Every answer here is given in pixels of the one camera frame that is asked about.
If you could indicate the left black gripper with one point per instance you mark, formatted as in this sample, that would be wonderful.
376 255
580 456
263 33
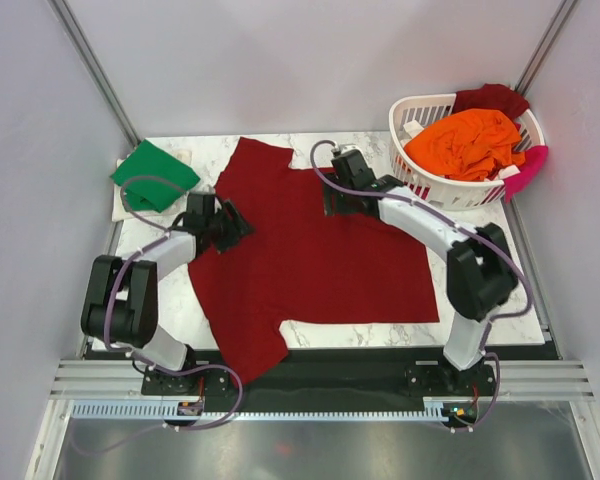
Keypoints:
236 228

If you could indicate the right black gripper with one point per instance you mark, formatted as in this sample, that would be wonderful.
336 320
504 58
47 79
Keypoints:
339 207

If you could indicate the dark red t shirt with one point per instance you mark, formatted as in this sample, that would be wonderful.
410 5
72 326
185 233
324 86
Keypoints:
299 264

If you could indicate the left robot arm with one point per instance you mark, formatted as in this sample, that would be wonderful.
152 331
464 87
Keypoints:
121 306

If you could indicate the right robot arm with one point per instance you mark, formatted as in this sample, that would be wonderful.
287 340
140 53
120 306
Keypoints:
480 275

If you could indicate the white laundry basket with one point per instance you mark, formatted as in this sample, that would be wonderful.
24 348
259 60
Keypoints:
410 116

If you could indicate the folded green t shirt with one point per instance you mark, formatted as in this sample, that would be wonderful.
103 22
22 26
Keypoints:
149 160

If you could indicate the folded white cloth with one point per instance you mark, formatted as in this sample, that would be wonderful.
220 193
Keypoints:
119 213

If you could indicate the orange t shirt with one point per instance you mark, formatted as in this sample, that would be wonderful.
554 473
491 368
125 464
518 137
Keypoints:
472 145

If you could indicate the dark red shirt in basket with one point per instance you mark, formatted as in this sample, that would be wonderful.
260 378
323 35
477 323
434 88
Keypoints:
493 97

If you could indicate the pink garment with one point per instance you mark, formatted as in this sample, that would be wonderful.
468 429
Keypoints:
518 178

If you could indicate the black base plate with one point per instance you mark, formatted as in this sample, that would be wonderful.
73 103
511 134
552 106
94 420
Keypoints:
332 378

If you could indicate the aluminium front rail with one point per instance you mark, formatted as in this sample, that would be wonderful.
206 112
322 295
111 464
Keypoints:
526 380

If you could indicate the white slotted cable duct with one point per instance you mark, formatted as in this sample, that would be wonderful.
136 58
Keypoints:
176 409

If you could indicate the left aluminium frame post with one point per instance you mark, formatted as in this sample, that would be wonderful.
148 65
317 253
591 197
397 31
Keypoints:
69 21

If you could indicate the aluminium frame post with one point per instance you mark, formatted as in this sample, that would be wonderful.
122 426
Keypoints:
69 21
548 40

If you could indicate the right aluminium frame post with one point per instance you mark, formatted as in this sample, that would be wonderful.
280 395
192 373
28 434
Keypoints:
548 40

